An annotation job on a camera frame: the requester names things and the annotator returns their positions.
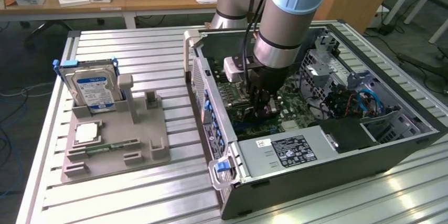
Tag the grey power supply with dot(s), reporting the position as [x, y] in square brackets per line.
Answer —
[259, 155]

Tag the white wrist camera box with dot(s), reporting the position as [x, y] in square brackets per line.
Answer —
[235, 70]

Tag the metal drive cage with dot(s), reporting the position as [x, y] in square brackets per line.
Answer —
[322, 69]

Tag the white table frame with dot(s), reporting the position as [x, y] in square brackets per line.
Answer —
[438, 33]

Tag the blue case latch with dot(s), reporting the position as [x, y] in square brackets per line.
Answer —
[222, 167]

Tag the black floor stand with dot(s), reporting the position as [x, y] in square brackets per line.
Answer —
[423, 62]

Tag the hard disk with blue caddy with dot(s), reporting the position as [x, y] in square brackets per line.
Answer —
[91, 90]

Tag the CPU socket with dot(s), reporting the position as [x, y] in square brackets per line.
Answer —
[245, 93]

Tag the silver chipset heatsink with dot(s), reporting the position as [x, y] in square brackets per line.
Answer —
[293, 126]

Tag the grey parts rack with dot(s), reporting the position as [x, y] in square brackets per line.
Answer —
[113, 129]

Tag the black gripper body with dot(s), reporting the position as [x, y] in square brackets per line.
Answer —
[271, 79]

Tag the green graphics card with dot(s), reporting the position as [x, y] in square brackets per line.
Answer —
[253, 117]

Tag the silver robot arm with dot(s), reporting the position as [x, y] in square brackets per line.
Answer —
[281, 24]

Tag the grey disk bay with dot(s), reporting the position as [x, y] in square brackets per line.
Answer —
[393, 127]

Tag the green RAM stick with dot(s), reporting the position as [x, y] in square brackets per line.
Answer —
[105, 147]

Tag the black plastic shroud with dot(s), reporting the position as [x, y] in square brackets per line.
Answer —
[350, 134]

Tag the silver CPU chip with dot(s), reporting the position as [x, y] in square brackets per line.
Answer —
[87, 132]

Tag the black open PC case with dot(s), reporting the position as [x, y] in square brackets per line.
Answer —
[315, 182]

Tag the green motherboard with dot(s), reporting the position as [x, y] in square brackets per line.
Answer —
[298, 103]

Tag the black power adapter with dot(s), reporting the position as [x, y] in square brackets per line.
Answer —
[387, 30]

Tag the black chair base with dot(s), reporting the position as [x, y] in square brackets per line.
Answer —
[34, 36]

